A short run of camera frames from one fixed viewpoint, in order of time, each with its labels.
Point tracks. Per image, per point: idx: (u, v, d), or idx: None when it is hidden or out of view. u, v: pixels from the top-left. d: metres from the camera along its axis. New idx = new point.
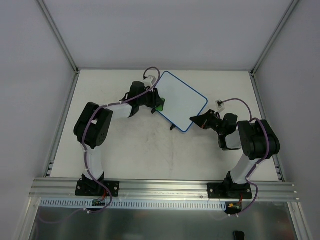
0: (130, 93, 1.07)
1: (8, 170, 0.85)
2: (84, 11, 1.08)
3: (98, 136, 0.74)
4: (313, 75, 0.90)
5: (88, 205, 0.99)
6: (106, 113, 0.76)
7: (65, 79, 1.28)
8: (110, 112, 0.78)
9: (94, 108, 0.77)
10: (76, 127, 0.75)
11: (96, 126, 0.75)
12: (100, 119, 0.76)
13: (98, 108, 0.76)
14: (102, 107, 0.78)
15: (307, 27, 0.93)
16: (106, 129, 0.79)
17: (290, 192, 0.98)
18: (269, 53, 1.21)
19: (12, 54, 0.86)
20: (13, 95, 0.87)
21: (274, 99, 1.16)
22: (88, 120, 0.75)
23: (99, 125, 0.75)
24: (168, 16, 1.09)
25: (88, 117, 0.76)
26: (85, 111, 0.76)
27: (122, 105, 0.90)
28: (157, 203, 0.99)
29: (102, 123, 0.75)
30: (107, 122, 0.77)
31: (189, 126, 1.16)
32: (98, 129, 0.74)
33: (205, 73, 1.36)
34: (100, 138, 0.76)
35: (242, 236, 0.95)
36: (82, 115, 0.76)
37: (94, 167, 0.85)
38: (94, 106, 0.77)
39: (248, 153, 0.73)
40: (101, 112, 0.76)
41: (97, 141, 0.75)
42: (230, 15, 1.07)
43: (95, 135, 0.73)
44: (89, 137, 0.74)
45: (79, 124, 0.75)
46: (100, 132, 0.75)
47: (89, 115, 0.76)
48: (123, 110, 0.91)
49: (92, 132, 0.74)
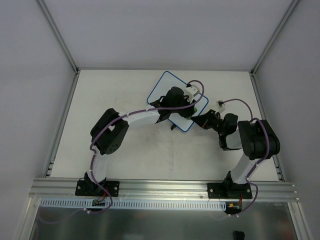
0: (166, 97, 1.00)
1: (8, 170, 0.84)
2: (84, 11, 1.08)
3: (108, 146, 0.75)
4: (313, 76, 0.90)
5: (88, 205, 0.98)
6: (122, 126, 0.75)
7: (65, 79, 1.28)
8: (126, 126, 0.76)
9: (114, 116, 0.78)
10: (94, 129, 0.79)
11: (108, 135, 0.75)
12: (114, 130, 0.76)
13: (117, 118, 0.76)
14: (121, 118, 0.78)
15: (308, 28, 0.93)
16: (120, 140, 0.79)
17: (290, 192, 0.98)
18: (269, 53, 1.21)
19: (12, 53, 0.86)
20: (14, 95, 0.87)
21: (274, 99, 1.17)
22: (104, 126, 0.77)
23: (112, 136, 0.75)
24: (168, 16, 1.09)
25: (105, 124, 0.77)
26: (104, 117, 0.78)
27: (147, 113, 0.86)
28: (157, 203, 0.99)
29: (115, 135, 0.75)
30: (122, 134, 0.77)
31: (189, 126, 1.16)
32: (109, 139, 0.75)
33: (206, 73, 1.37)
34: (112, 148, 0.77)
35: (242, 236, 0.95)
36: (100, 120, 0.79)
37: (98, 171, 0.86)
38: (114, 113, 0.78)
39: (248, 153, 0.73)
40: (118, 122, 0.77)
41: (107, 150, 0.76)
42: (230, 15, 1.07)
43: (105, 144, 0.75)
44: (100, 144, 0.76)
45: (96, 128, 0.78)
46: (112, 144, 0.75)
47: (106, 122, 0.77)
48: (147, 118, 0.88)
49: (104, 139, 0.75)
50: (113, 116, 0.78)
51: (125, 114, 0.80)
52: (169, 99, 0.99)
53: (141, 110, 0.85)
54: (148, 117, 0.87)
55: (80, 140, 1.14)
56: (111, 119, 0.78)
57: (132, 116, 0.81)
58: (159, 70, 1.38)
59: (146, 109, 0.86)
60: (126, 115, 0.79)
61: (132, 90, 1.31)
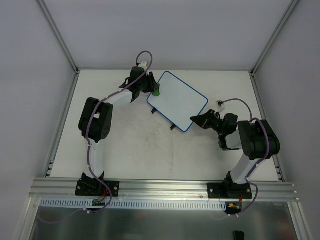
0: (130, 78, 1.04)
1: (8, 170, 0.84)
2: (84, 11, 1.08)
3: (102, 131, 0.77)
4: (313, 76, 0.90)
5: (88, 205, 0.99)
6: (108, 107, 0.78)
7: (65, 79, 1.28)
8: (111, 107, 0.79)
9: (95, 103, 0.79)
10: (80, 123, 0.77)
11: (98, 121, 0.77)
12: (102, 115, 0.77)
13: (99, 103, 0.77)
14: (102, 102, 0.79)
15: (308, 28, 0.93)
16: (109, 123, 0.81)
17: (290, 192, 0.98)
18: (269, 53, 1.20)
19: (12, 54, 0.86)
20: (14, 95, 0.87)
21: (274, 99, 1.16)
22: (90, 115, 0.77)
23: (102, 121, 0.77)
24: (168, 16, 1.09)
25: (89, 113, 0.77)
26: (86, 107, 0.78)
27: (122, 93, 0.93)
28: (157, 203, 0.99)
29: (104, 118, 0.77)
30: (110, 115, 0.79)
31: (189, 126, 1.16)
32: (101, 125, 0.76)
33: (206, 73, 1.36)
34: (105, 131, 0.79)
35: (242, 236, 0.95)
36: (84, 111, 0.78)
37: (95, 164, 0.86)
38: (94, 100, 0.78)
39: (248, 153, 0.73)
40: (102, 107, 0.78)
41: (102, 135, 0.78)
42: (230, 15, 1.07)
43: (98, 130, 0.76)
44: (94, 132, 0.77)
45: (82, 120, 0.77)
46: (104, 127, 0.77)
47: (90, 110, 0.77)
48: (124, 98, 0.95)
49: (95, 127, 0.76)
50: (94, 104, 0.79)
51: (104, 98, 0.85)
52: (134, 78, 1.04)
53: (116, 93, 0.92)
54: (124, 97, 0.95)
55: (80, 140, 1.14)
56: (93, 106, 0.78)
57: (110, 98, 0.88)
58: (159, 70, 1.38)
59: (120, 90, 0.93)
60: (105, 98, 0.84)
61: None
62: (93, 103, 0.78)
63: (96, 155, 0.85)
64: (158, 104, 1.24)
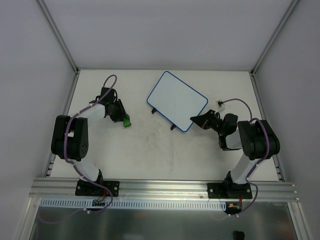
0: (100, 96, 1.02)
1: (8, 170, 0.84)
2: (84, 11, 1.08)
3: (80, 148, 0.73)
4: (313, 76, 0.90)
5: (88, 205, 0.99)
6: (82, 120, 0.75)
7: (65, 79, 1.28)
8: (85, 120, 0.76)
9: (66, 120, 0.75)
10: (53, 145, 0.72)
11: (74, 139, 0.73)
12: (76, 131, 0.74)
13: (72, 119, 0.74)
14: (74, 118, 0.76)
15: (308, 28, 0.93)
16: (86, 139, 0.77)
17: (290, 192, 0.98)
18: (269, 53, 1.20)
19: (12, 54, 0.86)
20: (14, 95, 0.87)
21: (274, 99, 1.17)
22: (63, 134, 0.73)
23: (78, 137, 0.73)
24: (168, 16, 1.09)
25: (62, 132, 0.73)
26: (57, 127, 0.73)
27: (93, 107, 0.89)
28: (156, 203, 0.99)
29: (80, 134, 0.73)
30: (85, 131, 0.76)
31: (189, 126, 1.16)
32: (78, 141, 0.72)
33: (206, 73, 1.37)
34: (82, 149, 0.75)
35: (242, 236, 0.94)
36: (56, 132, 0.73)
37: (89, 169, 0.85)
38: (65, 118, 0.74)
39: (248, 153, 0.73)
40: (75, 123, 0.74)
41: (81, 153, 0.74)
42: (230, 15, 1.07)
43: (76, 148, 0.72)
44: (72, 151, 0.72)
45: (55, 141, 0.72)
46: (81, 144, 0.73)
47: (63, 129, 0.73)
48: (96, 112, 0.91)
49: (71, 146, 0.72)
50: (66, 121, 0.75)
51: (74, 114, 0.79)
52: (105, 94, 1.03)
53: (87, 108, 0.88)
54: (97, 110, 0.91)
55: None
56: (65, 124, 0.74)
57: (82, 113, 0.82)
58: (159, 70, 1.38)
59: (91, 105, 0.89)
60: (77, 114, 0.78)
61: (133, 90, 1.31)
62: (65, 121, 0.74)
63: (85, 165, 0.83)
64: (158, 104, 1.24)
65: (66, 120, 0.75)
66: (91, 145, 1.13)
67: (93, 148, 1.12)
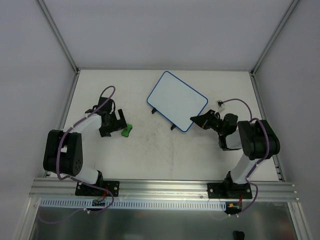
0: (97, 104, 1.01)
1: (8, 170, 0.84)
2: (84, 11, 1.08)
3: (73, 165, 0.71)
4: (313, 76, 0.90)
5: (88, 205, 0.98)
6: (76, 135, 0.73)
7: (65, 79, 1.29)
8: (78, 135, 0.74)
9: (59, 136, 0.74)
10: (46, 162, 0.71)
11: (67, 156, 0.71)
12: (69, 146, 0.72)
13: (65, 135, 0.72)
14: (68, 132, 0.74)
15: (307, 28, 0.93)
16: (80, 155, 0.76)
17: (290, 192, 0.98)
18: (269, 53, 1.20)
19: (12, 54, 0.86)
20: (14, 95, 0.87)
21: (274, 99, 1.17)
22: (56, 150, 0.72)
23: (71, 154, 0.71)
24: (168, 16, 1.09)
25: (55, 149, 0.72)
26: (50, 143, 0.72)
27: (87, 119, 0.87)
28: (156, 203, 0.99)
29: (73, 150, 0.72)
30: (79, 146, 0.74)
31: (189, 126, 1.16)
32: (71, 158, 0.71)
33: (206, 73, 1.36)
34: (76, 165, 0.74)
35: (242, 236, 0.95)
36: (48, 148, 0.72)
37: (88, 174, 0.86)
38: (58, 133, 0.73)
39: (248, 153, 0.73)
40: (68, 138, 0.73)
41: (74, 169, 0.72)
42: (230, 15, 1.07)
43: (69, 165, 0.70)
44: (64, 168, 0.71)
45: (47, 158, 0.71)
46: (75, 160, 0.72)
47: (55, 145, 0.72)
48: (91, 124, 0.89)
49: (64, 162, 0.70)
50: (58, 137, 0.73)
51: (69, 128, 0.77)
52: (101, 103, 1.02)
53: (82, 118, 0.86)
54: (92, 121, 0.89)
55: None
56: (58, 140, 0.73)
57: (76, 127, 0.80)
58: (159, 70, 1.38)
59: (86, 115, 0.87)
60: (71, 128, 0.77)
61: (133, 90, 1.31)
62: (57, 136, 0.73)
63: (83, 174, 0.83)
64: (158, 104, 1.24)
65: (59, 136, 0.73)
66: (91, 145, 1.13)
67: (93, 148, 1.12)
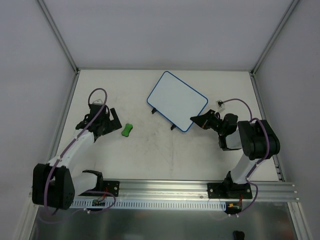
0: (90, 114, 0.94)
1: (8, 170, 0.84)
2: (83, 11, 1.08)
3: (64, 201, 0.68)
4: (313, 76, 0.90)
5: (88, 205, 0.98)
6: (63, 172, 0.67)
7: (65, 79, 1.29)
8: (66, 170, 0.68)
9: (46, 169, 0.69)
10: (35, 197, 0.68)
11: (55, 192, 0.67)
12: (57, 182, 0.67)
13: (51, 171, 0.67)
14: (55, 166, 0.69)
15: (307, 27, 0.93)
16: (71, 187, 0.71)
17: (290, 192, 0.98)
18: (269, 53, 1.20)
19: (12, 54, 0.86)
20: (14, 95, 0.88)
21: (274, 99, 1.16)
22: (44, 187, 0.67)
23: (59, 191, 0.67)
24: (168, 16, 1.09)
25: (42, 184, 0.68)
26: (36, 178, 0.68)
27: (77, 142, 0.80)
28: (156, 203, 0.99)
29: (62, 187, 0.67)
30: (67, 183, 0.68)
31: (189, 126, 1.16)
32: (60, 195, 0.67)
33: (206, 73, 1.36)
34: (67, 199, 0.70)
35: (242, 236, 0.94)
36: (36, 184, 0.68)
37: (86, 182, 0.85)
38: (44, 167, 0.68)
39: (248, 153, 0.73)
40: (56, 173, 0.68)
41: (65, 203, 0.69)
42: (230, 15, 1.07)
43: (59, 202, 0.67)
44: (55, 204, 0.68)
45: (36, 194, 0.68)
46: (65, 197, 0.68)
47: (42, 181, 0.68)
48: (82, 144, 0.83)
49: (53, 199, 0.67)
50: (45, 170, 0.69)
51: (56, 159, 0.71)
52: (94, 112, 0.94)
53: (71, 142, 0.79)
54: (83, 142, 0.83)
55: None
56: (45, 174, 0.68)
57: (65, 155, 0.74)
58: (159, 70, 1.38)
59: (75, 137, 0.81)
60: (59, 160, 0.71)
61: (133, 90, 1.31)
62: (43, 174, 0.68)
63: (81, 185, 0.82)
64: (158, 104, 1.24)
65: (45, 173, 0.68)
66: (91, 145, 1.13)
67: (93, 148, 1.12)
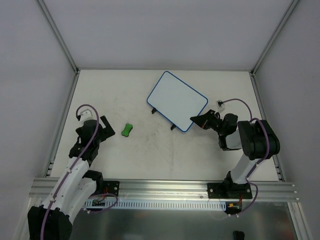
0: (83, 136, 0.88)
1: (8, 171, 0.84)
2: (83, 11, 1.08)
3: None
4: (313, 76, 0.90)
5: (87, 205, 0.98)
6: (57, 217, 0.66)
7: (65, 79, 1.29)
8: (60, 214, 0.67)
9: (40, 212, 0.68)
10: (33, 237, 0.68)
11: (51, 233, 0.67)
12: (52, 225, 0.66)
13: (45, 215, 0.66)
14: (49, 210, 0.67)
15: (308, 27, 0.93)
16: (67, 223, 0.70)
17: (290, 192, 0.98)
18: (269, 53, 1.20)
19: (12, 54, 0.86)
20: (14, 95, 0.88)
21: (274, 99, 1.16)
22: (39, 229, 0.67)
23: (55, 232, 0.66)
24: (168, 16, 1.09)
25: (38, 227, 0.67)
26: (31, 222, 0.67)
27: (72, 174, 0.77)
28: (156, 203, 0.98)
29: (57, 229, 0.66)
30: (62, 225, 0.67)
31: (189, 126, 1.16)
32: (56, 236, 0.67)
33: (206, 73, 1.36)
34: (65, 236, 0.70)
35: (242, 236, 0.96)
36: (31, 226, 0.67)
37: (86, 192, 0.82)
38: (38, 211, 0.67)
39: (248, 153, 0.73)
40: (50, 217, 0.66)
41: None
42: (230, 15, 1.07)
43: None
44: None
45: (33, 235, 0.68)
46: (62, 235, 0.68)
47: (37, 224, 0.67)
48: (78, 175, 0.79)
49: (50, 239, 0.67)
50: (39, 212, 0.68)
51: (50, 201, 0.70)
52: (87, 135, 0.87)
53: (65, 176, 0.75)
54: (78, 172, 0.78)
55: None
56: (40, 216, 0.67)
57: (58, 194, 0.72)
58: (159, 70, 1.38)
59: (69, 170, 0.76)
60: (52, 202, 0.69)
61: (132, 90, 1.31)
62: (38, 218, 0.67)
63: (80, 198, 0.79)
64: (158, 104, 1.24)
65: (39, 217, 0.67)
66: None
67: None
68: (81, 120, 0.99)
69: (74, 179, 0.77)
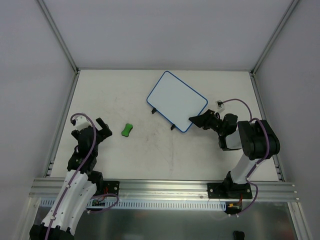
0: (80, 148, 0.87)
1: (8, 170, 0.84)
2: (84, 11, 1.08)
3: None
4: (313, 76, 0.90)
5: (88, 205, 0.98)
6: (58, 236, 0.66)
7: (65, 79, 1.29)
8: (62, 233, 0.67)
9: (42, 230, 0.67)
10: None
11: None
12: None
13: (47, 234, 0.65)
14: (50, 228, 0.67)
15: (308, 27, 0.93)
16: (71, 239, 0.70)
17: (290, 192, 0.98)
18: (269, 53, 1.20)
19: (12, 54, 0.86)
20: (14, 95, 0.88)
21: (274, 99, 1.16)
22: None
23: None
24: (168, 16, 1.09)
25: None
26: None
27: (71, 189, 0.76)
28: (156, 203, 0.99)
29: None
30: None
31: (188, 126, 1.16)
32: None
33: (206, 73, 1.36)
34: None
35: (242, 236, 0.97)
36: None
37: (86, 197, 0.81)
38: (40, 229, 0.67)
39: (248, 153, 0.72)
40: (52, 235, 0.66)
41: None
42: (230, 15, 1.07)
43: None
44: None
45: None
46: None
47: None
48: (77, 188, 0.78)
49: None
50: (41, 230, 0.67)
51: (50, 219, 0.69)
52: (84, 146, 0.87)
53: (64, 192, 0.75)
54: (77, 185, 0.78)
55: None
56: (42, 234, 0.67)
57: (58, 210, 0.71)
58: (159, 70, 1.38)
59: (67, 185, 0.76)
60: (52, 219, 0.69)
61: (133, 90, 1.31)
62: (39, 235, 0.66)
63: (81, 207, 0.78)
64: (158, 104, 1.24)
65: (40, 235, 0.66)
66: None
67: None
68: (76, 126, 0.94)
69: (73, 194, 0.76)
